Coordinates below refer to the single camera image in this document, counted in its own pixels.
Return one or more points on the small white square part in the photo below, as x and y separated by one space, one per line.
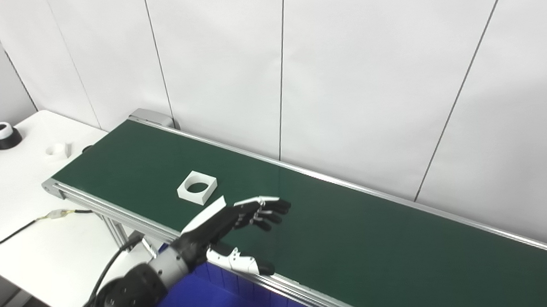
57 150

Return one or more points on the grey conveyor end housing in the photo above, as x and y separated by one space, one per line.
150 116

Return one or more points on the white square part with hole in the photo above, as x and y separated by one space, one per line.
204 191

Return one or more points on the green conveyor belt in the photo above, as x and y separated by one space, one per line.
354 234

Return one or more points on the aluminium conveyor leg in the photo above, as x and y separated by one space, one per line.
119 229

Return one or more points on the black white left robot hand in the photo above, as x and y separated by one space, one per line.
211 228

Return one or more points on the small black knob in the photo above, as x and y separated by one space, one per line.
87 148

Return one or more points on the blue plastic bin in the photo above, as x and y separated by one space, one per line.
202 302

